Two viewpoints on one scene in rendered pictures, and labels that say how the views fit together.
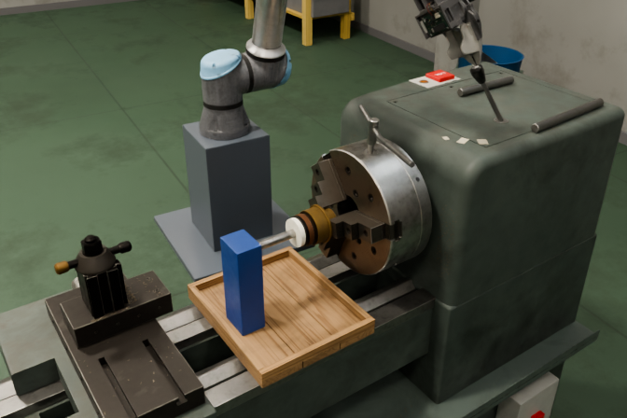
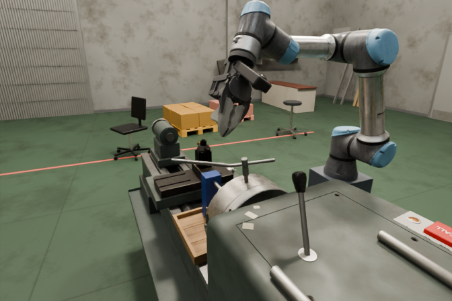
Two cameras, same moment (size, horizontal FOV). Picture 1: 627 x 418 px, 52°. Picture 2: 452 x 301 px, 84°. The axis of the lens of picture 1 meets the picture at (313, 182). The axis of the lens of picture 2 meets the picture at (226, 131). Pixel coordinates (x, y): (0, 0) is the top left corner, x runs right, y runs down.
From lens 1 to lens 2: 1.64 m
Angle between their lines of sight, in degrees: 88
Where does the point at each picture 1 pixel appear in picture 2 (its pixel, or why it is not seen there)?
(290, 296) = not seen: hidden behind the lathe
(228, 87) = (333, 144)
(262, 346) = (194, 219)
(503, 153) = (225, 236)
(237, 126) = (331, 169)
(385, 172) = (228, 190)
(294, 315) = not seen: hidden behind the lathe
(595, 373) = not seen: outside the picture
